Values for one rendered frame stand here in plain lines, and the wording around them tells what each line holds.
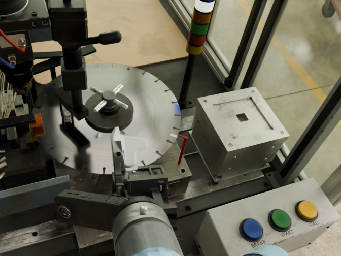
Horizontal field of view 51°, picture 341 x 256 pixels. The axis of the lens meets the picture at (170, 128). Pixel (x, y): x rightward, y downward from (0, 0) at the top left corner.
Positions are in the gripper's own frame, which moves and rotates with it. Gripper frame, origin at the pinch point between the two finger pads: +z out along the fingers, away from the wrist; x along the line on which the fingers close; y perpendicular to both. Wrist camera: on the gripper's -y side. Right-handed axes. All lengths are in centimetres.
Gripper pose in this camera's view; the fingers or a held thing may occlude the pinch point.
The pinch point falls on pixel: (113, 166)
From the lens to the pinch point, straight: 67.1
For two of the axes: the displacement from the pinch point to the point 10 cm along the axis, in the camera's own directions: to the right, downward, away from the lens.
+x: 0.1, -9.6, -3.0
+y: 9.8, -0.5, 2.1
